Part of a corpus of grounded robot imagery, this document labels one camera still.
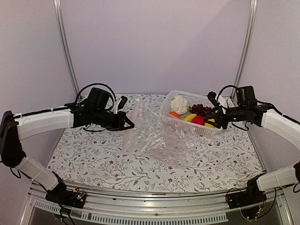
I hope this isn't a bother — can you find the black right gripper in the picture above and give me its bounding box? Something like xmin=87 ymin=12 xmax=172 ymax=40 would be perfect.
xmin=203 ymin=105 xmax=248 ymax=129

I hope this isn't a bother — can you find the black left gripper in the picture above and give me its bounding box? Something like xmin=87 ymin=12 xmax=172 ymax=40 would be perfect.
xmin=92 ymin=108 xmax=135 ymax=132

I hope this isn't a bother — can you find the red toy pepper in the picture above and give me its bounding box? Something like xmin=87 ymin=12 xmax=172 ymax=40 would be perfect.
xmin=192 ymin=116 xmax=205 ymax=126

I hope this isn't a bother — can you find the clear zip top bag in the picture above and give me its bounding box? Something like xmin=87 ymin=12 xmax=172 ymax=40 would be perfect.
xmin=122 ymin=100 xmax=197 ymax=168

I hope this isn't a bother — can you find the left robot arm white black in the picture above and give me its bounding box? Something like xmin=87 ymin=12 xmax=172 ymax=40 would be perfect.
xmin=0 ymin=83 xmax=135 ymax=203

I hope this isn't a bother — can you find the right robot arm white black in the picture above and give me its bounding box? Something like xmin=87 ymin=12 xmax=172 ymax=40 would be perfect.
xmin=204 ymin=86 xmax=300 ymax=204

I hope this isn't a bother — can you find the yellow lemon toy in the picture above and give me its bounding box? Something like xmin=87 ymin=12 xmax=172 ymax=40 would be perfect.
xmin=204 ymin=119 xmax=215 ymax=128

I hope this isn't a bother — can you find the dark red grapes toy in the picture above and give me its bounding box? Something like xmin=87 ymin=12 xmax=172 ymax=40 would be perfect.
xmin=189 ymin=104 xmax=211 ymax=117

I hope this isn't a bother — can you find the yellow banana toy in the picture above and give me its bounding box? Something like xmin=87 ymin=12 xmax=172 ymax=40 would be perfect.
xmin=183 ymin=113 xmax=197 ymax=122

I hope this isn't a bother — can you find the white plastic basket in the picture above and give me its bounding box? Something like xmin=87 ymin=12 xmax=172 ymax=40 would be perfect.
xmin=159 ymin=90 xmax=223 ymax=137

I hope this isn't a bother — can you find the white cauliflower toy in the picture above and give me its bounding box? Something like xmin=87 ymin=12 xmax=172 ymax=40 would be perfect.
xmin=170 ymin=95 xmax=190 ymax=115

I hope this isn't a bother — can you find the orange toy fruit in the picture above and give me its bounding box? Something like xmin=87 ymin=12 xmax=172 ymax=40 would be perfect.
xmin=169 ymin=112 xmax=180 ymax=119

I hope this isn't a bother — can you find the floral table cloth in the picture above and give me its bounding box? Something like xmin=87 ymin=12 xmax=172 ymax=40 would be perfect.
xmin=46 ymin=93 xmax=264 ymax=194

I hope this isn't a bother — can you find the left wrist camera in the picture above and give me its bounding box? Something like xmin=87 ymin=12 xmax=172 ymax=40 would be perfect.
xmin=114 ymin=96 xmax=128 ymax=114

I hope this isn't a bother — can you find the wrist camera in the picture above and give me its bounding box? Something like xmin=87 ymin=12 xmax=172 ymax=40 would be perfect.
xmin=207 ymin=91 xmax=228 ymax=108
xmin=114 ymin=96 xmax=128 ymax=114

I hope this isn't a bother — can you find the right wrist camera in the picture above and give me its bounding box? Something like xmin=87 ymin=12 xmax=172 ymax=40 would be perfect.
xmin=207 ymin=91 xmax=228 ymax=108

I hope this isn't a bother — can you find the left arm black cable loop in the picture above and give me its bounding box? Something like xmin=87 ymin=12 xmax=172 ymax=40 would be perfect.
xmin=75 ymin=82 xmax=117 ymax=111

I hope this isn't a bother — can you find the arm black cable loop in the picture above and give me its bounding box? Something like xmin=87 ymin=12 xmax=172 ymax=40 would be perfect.
xmin=217 ymin=84 xmax=237 ymax=99
xmin=75 ymin=82 xmax=117 ymax=111

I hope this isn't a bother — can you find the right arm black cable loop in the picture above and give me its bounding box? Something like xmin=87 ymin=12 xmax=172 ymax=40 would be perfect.
xmin=217 ymin=84 xmax=237 ymax=99

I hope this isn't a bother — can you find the front aluminium rail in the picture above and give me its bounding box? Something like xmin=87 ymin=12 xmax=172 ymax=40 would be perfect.
xmin=18 ymin=182 xmax=295 ymax=225

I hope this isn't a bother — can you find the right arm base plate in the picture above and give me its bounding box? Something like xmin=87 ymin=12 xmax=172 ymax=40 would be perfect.
xmin=225 ymin=187 xmax=267 ymax=209

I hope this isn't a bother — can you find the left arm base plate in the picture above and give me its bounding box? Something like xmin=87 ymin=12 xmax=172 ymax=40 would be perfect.
xmin=45 ymin=187 xmax=87 ymax=209

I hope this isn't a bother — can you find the right aluminium frame post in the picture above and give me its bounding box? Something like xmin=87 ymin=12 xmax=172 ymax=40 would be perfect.
xmin=234 ymin=0 xmax=258 ymax=86

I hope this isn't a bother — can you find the aluminium frame post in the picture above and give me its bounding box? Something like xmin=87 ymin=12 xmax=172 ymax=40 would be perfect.
xmin=53 ymin=0 xmax=79 ymax=95
xmin=234 ymin=0 xmax=258 ymax=86

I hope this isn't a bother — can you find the left aluminium frame post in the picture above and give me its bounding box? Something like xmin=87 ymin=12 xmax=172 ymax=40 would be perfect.
xmin=53 ymin=0 xmax=79 ymax=95

